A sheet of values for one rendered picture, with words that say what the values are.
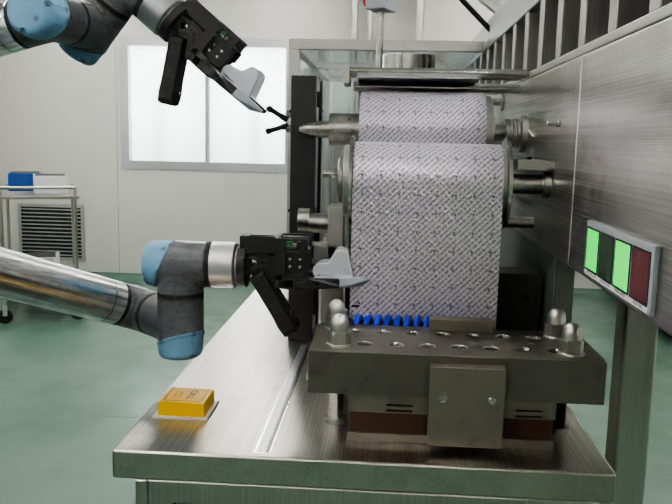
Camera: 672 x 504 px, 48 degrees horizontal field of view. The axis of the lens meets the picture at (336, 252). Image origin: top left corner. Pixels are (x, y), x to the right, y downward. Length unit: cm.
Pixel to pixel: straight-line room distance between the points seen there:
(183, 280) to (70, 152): 615
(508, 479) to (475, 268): 35
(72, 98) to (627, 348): 637
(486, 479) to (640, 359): 51
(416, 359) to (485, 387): 10
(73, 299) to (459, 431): 64
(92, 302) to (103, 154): 596
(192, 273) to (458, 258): 42
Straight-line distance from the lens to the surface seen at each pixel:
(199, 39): 129
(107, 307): 131
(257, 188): 687
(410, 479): 103
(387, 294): 122
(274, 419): 116
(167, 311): 124
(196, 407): 117
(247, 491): 106
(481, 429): 106
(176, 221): 706
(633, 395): 147
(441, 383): 103
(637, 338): 144
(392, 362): 104
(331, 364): 104
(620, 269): 89
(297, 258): 120
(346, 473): 103
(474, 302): 123
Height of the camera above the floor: 131
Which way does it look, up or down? 8 degrees down
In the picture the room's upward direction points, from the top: 1 degrees clockwise
